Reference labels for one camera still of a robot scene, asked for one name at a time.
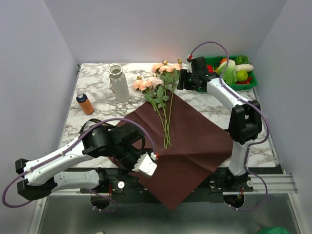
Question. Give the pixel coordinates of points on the red wrapping paper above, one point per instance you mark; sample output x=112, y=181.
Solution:
x=198, y=147

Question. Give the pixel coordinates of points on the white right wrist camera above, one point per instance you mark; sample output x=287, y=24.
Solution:
x=187, y=66

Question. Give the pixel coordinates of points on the white ribbed ceramic vase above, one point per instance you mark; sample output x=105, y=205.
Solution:
x=118, y=83

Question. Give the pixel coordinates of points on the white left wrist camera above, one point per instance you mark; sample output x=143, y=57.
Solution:
x=146, y=164

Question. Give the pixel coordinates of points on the green toy bell pepper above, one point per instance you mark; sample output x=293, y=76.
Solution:
x=242, y=59

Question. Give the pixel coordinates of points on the white toy radish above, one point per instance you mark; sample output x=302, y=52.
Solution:
x=244, y=67

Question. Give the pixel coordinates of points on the pink artificial flower bunch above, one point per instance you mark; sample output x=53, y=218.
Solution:
x=158, y=90

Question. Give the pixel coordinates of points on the red toy chili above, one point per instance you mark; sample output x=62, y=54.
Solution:
x=247, y=81

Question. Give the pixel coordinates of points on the aluminium extrusion rail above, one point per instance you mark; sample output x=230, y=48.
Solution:
x=276, y=184

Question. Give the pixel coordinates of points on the green plastic basket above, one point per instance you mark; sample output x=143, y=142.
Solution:
x=215, y=62

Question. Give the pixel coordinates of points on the black ribbon with gold text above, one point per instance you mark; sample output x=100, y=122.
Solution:
x=92, y=122

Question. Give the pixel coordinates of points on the red toy bell pepper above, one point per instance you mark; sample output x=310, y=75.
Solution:
x=210, y=69

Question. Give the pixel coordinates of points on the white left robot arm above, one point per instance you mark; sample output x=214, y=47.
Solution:
x=55, y=171

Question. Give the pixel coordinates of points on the orange bottle with blue cap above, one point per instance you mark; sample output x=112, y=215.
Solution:
x=84, y=103

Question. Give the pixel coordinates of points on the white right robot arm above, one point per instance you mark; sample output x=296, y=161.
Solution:
x=245, y=121

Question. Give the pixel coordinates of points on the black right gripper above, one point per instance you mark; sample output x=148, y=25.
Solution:
x=182, y=76

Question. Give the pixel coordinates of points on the green toy lettuce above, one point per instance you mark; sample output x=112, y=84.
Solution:
x=229, y=72

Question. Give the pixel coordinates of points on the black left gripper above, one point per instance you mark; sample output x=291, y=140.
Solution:
x=139, y=152

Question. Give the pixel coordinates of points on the green object at bottom edge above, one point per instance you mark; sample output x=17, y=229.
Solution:
x=273, y=230

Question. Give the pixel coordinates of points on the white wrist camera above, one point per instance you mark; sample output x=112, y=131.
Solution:
x=146, y=164
x=187, y=66

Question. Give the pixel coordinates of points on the green toy lime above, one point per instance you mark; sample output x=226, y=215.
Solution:
x=242, y=75

